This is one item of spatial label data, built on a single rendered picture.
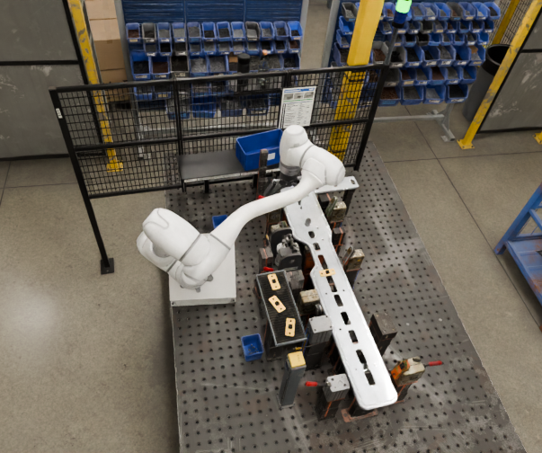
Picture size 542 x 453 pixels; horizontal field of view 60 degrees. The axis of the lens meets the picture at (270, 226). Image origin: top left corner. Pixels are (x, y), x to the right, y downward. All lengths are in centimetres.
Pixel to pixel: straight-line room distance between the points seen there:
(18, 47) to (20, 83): 30
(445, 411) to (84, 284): 254
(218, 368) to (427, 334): 116
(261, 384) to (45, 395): 148
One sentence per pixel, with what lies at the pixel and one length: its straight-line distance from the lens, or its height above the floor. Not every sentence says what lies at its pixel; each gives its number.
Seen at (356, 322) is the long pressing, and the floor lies 100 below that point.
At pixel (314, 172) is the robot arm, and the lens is 179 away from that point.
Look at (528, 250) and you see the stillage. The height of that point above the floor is 16.
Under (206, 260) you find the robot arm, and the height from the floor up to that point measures 157.
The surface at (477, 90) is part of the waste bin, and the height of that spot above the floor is 37.
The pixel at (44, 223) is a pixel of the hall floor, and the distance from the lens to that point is 421.
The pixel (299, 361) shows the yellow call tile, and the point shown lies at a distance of 204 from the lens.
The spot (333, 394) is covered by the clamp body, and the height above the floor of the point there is 103.
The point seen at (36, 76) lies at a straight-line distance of 406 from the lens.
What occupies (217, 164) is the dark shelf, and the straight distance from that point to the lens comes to 294.
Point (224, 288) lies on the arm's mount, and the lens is 262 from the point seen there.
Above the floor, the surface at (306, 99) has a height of 136.
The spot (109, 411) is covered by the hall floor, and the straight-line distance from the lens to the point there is 326.
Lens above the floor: 300
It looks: 49 degrees down
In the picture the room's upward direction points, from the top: 7 degrees clockwise
